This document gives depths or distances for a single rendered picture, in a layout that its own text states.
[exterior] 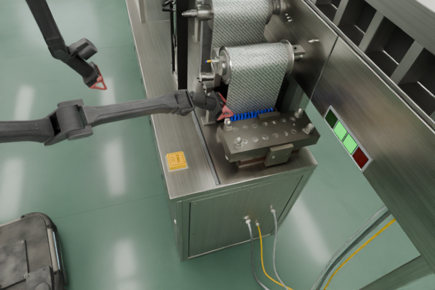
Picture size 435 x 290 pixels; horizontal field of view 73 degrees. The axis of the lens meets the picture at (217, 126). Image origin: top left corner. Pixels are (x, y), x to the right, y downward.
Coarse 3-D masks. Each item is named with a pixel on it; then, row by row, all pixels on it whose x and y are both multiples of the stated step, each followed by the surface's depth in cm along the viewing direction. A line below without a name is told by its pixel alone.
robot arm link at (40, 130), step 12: (60, 108) 83; (72, 108) 84; (0, 120) 74; (12, 120) 76; (24, 120) 79; (36, 120) 81; (48, 120) 84; (60, 120) 83; (72, 120) 83; (0, 132) 72; (12, 132) 75; (24, 132) 77; (36, 132) 80; (48, 132) 83; (60, 132) 88; (48, 144) 86
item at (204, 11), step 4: (204, 4) 121; (208, 4) 121; (196, 8) 121; (200, 8) 119; (204, 8) 120; (208, 8) 120; (200, 12) 119; (204, 12) 120; (208, 12) 120; (200, 16) 120; (204, 16) 121; (208, 16) 122; (200, 20) 122; (204, 20) 123; (208, 20) 124
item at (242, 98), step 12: (240, 84) 116; (252, 84) 118; (264, 84) 120; (276, 84) 122; (228, 96) 119; (240, 96) 121; (252, 96) 123; (264, 96) 125; (276, 96) 128; (240, 108) 126; (252, 108) 129; (264, 108) 131
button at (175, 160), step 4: (176, 152) 125; (180, 152) 125; (168, 156) 124; (172, 156) 124; (176, 156) 124; (180, 156) 124; (168, 160) 122; (172, 160) 122; (176, 160) 123; (180, 160) 123; (184, 160) 123; (168, 164) 122; (172, 164) 121; (176, 164) 121; (180, 164) 121; (184, 164) 122; (172, 168) 121; (176, 168) 122
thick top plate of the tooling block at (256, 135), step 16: (288, 112) 132; (304, 112) 133; (240, 128) 123; (256, 128) 124; (272, 128) 124; (288, 128) 125; (304, 128) 126; (224, 144) 121; (256, 144) 118; (272, 144) 119; (304, 144) 126; (240, 160) 120
